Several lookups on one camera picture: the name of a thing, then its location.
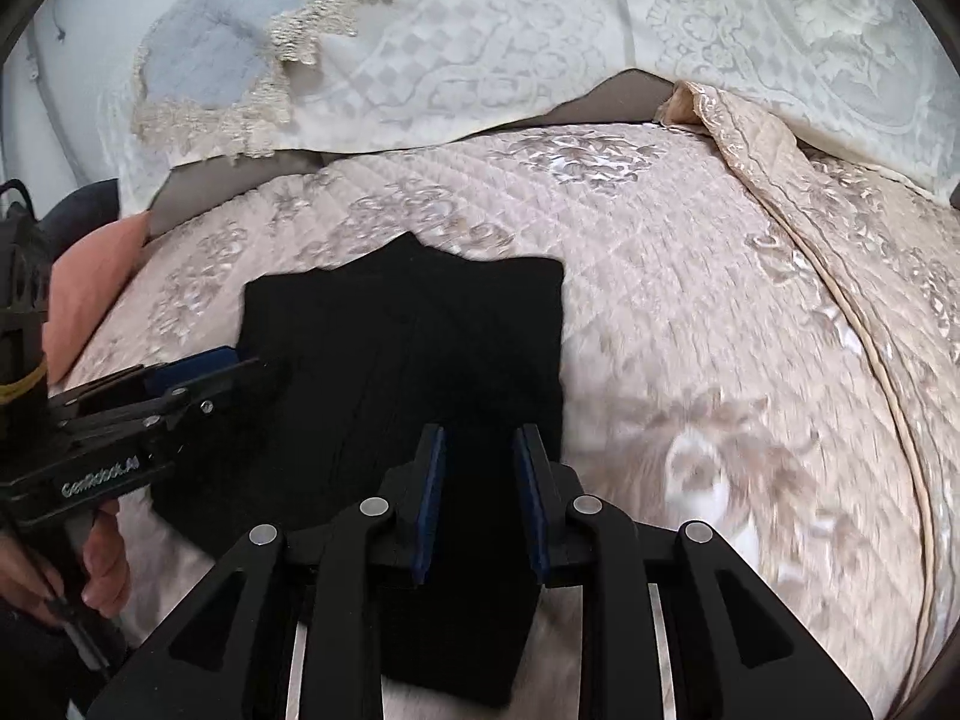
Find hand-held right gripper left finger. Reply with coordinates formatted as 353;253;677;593
86;424;451;720

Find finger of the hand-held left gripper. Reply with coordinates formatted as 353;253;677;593
56;358;272;458
51;346;242;425

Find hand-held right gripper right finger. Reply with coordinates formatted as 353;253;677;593
512;424;876;720

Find black pants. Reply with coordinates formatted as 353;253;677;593
150;232;567;710

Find person's left hand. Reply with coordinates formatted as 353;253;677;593
0;501;132;625

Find pink pillow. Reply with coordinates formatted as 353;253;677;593
41;211;155;391

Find dark navy cushion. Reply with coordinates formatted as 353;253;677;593
41;178;122;260

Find beige quilted floral bedspread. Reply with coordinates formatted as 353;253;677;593
56;82;960;720

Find grey-blue lace-trimmed pillowcase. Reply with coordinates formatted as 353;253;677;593
131;0;436;158

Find white lace bed cover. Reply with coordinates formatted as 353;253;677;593
101;0;957;203

